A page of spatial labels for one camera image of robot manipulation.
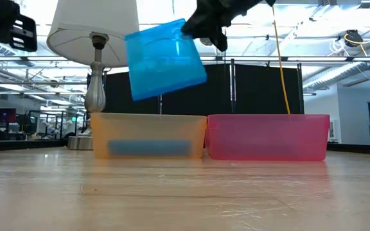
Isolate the dark red monitor screen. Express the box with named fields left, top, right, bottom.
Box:
left=0, top=108, right=17, bottom=124

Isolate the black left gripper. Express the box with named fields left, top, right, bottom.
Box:
left=10, top=14, right=39, bottom=53

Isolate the orange translucent plastic bin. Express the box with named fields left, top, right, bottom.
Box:
left=90, top=112, right=207, bottom=160

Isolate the black ceiling cable reel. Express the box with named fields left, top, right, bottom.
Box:
left=344, top=29, right=366, bottom=46

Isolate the red translucent plastic bin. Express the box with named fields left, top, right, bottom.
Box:
left=205, top=114, right=331, bottom=162

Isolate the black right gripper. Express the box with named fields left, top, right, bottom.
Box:
left=181, top=0, right=265, bottom=52

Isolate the black partition screen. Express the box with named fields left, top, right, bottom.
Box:
left=103, top=58, right=304, bottom=116

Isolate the white shade table lamp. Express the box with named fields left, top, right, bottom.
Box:
left=46, top=0, right=140, bottom=151

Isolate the grey ceiling duct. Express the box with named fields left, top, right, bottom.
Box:
left=303, top=60, right=370, bottom=90

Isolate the yellow hanging cable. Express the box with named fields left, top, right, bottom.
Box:
left=270, top=4, right=291, bottom=115

